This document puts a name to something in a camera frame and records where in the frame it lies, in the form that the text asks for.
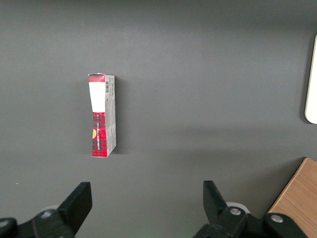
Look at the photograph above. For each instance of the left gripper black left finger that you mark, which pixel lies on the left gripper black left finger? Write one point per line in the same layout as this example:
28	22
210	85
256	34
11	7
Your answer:
71	208

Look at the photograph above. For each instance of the white plastic tray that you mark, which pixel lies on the white plastic tray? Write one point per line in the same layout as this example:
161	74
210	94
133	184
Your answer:
312	84

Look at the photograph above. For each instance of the red plaid cardboard box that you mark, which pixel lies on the red plaid cardboard box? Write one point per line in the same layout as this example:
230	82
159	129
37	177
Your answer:
102	116

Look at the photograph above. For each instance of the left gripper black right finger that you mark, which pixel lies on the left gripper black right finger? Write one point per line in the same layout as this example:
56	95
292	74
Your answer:
215	203

